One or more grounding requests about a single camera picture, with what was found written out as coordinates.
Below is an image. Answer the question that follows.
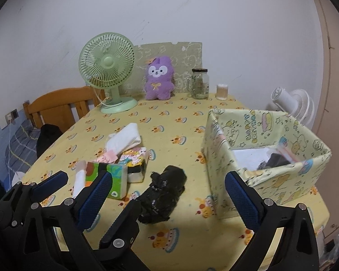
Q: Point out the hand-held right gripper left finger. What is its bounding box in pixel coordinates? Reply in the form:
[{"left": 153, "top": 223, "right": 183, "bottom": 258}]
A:
[{"left": 23, "top": 172, "right": 113, "bottom": 271}]

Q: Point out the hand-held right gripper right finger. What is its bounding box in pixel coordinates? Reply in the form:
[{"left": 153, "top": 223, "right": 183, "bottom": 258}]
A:
[{"left": 225, "top": 171, "right": 320, "bottom": 271}]

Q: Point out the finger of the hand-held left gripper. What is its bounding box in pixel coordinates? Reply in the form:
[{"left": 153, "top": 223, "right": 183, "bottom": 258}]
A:
[
  {"left": 99, "top": 199, "right": 142, "bottom": 254},
  {"left": 0, "top": 171, "right": 69, "bottom": 230}
]

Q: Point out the green tissue pack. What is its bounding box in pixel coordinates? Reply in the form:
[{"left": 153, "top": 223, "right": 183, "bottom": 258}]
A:
[{"left": 84, "top": 161, "right": 128, "bottom": 200}]

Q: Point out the yellow patterned storage box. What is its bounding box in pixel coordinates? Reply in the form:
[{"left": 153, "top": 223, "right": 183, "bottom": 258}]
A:
[{"left": 201, "top": 107, "right": 333, "bottom": 220}]

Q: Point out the black plastic bag bundle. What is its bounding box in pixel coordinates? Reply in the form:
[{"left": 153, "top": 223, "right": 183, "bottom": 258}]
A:
[{"left": 137, "top": 165, "right": 188, "bottom": 225}]

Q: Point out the pink printed packet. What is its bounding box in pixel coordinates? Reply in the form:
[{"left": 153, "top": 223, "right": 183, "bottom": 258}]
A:
[{"left": 97, "top": 148, "right": 120, "bottom": 165}]

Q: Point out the colourful cartoon tissue pack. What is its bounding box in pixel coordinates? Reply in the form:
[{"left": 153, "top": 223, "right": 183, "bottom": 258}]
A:
[{"left": 118, "top": 147, "right": 149, "bottom": 183}]

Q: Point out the white cloth bundle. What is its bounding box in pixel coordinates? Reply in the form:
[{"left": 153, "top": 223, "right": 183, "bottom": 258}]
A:
[{"left": 105, "top": 123, "right": 142, "bottom": 154}]

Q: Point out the white packet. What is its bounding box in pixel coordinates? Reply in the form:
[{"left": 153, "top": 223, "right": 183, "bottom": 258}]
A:
[{"left": 232, "top": 148, "right": 273, "bottom": 171}]

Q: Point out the black garment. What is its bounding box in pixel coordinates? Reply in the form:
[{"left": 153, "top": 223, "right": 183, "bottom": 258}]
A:
[{"left": 36, "top": 124, "right": 63, "bottom": 159}]

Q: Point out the blue plaid bedding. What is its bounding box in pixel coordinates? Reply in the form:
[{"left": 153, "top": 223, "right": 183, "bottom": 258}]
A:
[{"left": 4, "top": 118, "right": 42, "bottom": 176}]

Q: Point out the black cloth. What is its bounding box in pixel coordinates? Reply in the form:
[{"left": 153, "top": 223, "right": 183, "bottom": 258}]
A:
[{"left": 257, "top": 153, "right": 292, "bottom": 171}]

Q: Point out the wooden chair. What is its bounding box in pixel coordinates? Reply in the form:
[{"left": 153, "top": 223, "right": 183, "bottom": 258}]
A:
[{"left": 23, "top": 86, "right": 107, "bottom": 134}]

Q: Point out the yellow printed tablecloth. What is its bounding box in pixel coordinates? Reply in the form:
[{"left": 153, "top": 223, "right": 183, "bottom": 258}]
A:
[{"left": 1, "top": 91, "right": 330, "bottom": 271}]

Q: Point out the clear plastic bag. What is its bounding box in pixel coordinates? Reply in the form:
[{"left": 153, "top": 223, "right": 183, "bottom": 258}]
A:
[{"left": 324, "top": 226, "right": 339, "bottom": 264}]

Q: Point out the cotton swab container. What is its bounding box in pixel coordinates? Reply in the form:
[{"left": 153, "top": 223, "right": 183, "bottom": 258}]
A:
[{"left": 216, "top": 84, "right": 229, "bottom": 100}]

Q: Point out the white standing fan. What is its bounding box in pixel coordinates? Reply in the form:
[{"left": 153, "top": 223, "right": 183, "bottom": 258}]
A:
[{"left": 267, "top": 87, "right": 316, "bottom": 126}]

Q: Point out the glass jar with black lid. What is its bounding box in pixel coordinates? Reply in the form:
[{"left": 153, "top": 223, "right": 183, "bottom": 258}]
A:
[{"left": 187, "top": 68, "right": 210, "bottom": 100}]

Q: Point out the beige door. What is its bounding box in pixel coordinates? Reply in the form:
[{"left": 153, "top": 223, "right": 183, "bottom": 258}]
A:
[{"left": 309, "top": 0, "right": 339, "bottom": 232}]

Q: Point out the green desk fan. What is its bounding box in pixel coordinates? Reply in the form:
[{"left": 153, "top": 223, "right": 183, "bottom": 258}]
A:
[{"left": 78, "top": 32, "right": 138, "bottom": 114}]

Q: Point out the purple plush toy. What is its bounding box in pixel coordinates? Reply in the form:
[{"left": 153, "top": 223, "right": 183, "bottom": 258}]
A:
[{"left": 145, "top": 56, "right": 176, "bottom": 101}]

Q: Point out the green patterned board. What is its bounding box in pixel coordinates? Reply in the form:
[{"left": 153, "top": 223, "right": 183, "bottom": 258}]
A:
[{"left": 134, "top": 42, "right": 203, "bottom": 94}]

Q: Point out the thin white cable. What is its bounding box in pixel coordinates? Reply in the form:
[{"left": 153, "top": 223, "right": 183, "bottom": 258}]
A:
[{"left": 7, "top": 121, "right": 13, "bottom": 177}]

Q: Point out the wall outlet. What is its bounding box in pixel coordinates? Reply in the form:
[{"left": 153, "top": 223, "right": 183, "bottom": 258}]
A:
[{"left": 5, "top": 108, "right": 19, "bottom": 122}]

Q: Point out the white fan cable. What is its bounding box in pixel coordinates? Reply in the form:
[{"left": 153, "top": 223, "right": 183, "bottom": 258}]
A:
[{"left": 93, "top": 87, "right": 114, "bottom": 106}]

